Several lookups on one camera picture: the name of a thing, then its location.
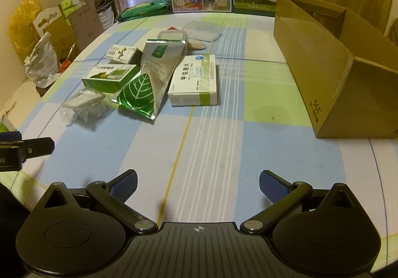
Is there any silver green foil pouch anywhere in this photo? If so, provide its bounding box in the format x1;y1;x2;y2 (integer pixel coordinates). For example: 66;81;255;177
111;39;186;120

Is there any clear plastic case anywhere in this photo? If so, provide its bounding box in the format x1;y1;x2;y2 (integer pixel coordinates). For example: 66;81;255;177
182;21;221;43

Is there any clear plastic blister packaging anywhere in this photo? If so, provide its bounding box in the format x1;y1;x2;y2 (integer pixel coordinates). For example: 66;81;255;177
59;88;113;130

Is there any silver crumpled bag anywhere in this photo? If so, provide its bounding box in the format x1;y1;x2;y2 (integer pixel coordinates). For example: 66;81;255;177
24;32;61;88

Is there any checked tablecloth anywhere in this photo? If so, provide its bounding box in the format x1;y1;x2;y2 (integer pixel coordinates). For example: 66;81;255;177
1;13;397;269

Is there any yellow plastic bag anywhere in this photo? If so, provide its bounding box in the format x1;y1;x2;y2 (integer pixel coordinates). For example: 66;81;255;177
8;0;42;62

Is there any green white flat box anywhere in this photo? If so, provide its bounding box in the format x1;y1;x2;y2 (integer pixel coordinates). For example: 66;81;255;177
82;64;140;93

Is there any cardboard boxes pile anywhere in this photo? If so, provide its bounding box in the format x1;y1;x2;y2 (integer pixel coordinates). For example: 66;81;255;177
33;1;103;60

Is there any white green medicine box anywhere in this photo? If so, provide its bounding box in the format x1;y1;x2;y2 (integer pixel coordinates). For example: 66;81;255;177
167;54;218;107

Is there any small white green box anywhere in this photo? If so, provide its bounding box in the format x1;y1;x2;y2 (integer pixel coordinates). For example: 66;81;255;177
105;44;142;64

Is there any brown cardboard box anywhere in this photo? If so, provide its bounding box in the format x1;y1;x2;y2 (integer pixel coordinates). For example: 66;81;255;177
273;0;398;138

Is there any beige oval stone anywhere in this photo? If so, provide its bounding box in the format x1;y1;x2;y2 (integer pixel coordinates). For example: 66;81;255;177
188;39;207;51

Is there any green wet wipes pack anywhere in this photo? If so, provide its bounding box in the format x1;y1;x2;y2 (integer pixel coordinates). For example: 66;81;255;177
115;0;171;22

